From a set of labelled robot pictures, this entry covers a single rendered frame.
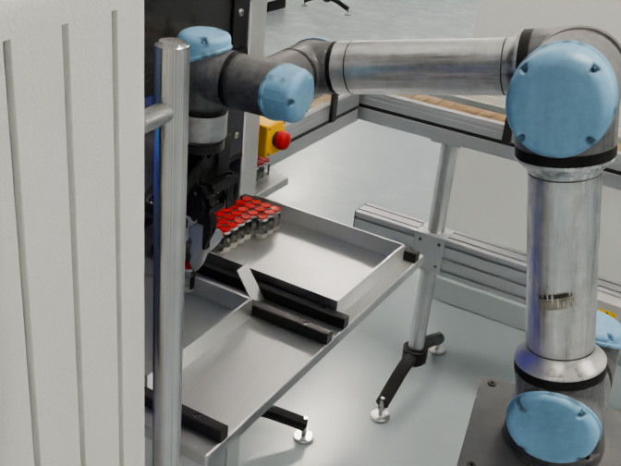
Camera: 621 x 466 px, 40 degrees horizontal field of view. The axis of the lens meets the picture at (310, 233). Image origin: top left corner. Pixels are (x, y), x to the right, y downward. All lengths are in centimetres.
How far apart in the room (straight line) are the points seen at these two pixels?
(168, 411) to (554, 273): 51
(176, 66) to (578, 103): 49
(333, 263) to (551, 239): 62
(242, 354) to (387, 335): 174
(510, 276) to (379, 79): 135
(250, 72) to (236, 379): 44
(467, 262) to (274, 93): 146
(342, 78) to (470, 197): 191
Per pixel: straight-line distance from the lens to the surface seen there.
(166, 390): 75
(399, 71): 118
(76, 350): 59
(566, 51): 98
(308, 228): 170
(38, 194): 50
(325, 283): 152
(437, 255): 252
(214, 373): 128
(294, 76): 112
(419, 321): 266
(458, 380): 288
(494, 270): 248
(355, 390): 275
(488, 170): 303
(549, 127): 98
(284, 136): 181
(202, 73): 117
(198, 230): 127
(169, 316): 71
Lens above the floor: 164
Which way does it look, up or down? 27 degrees down
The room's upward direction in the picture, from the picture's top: 6 degrees clockwise
